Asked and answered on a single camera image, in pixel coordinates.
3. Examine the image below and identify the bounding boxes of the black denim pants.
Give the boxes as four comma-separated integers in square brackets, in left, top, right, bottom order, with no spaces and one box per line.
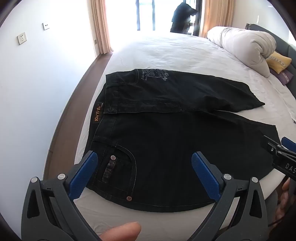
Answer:
[85,68,279,212]

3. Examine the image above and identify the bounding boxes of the person's right hand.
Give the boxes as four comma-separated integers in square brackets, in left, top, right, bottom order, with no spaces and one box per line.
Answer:
[275,177,293,224]

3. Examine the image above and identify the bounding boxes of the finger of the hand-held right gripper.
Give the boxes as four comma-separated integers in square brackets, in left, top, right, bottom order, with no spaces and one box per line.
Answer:
[262,136,284,166]
[281,137,296,154]

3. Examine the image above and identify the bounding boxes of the white bed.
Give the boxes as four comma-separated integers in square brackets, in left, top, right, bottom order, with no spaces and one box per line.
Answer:
[75,32,296,211]

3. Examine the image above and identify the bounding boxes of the person's left hand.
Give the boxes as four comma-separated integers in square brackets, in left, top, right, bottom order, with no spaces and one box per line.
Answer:
[98,222,142,241]

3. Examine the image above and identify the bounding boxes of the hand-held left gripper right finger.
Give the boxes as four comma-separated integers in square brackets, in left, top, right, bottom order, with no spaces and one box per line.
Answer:
[188,152,272,241]

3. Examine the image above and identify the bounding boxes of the grey headboard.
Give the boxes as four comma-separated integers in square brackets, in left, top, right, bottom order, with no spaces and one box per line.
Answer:
[245,23,296,85]

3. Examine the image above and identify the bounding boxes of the yellow pillow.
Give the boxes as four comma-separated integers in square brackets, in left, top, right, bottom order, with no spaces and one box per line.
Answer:
[265,51,292,74]

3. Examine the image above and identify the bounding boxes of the black cable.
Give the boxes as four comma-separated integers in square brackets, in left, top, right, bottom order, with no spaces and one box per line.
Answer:
[268,209,296,227]

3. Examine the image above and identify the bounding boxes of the purple pillow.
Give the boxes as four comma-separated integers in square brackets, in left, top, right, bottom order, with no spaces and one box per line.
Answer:
[269,68,293,86]

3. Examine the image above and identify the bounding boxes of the hanging dark garment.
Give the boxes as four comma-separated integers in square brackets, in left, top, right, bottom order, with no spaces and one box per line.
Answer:
[170,1,198,34]

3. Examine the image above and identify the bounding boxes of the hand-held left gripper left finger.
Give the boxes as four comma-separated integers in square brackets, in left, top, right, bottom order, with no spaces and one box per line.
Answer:
[21,151,102,241]

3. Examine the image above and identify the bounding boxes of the beige curtain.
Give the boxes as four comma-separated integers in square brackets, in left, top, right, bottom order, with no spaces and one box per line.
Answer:
[199,0,234,39]
[90,0,114,55]

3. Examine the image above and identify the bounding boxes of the rolled white duvet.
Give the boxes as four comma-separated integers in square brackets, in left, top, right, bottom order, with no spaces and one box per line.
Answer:
[206,26,277,78]

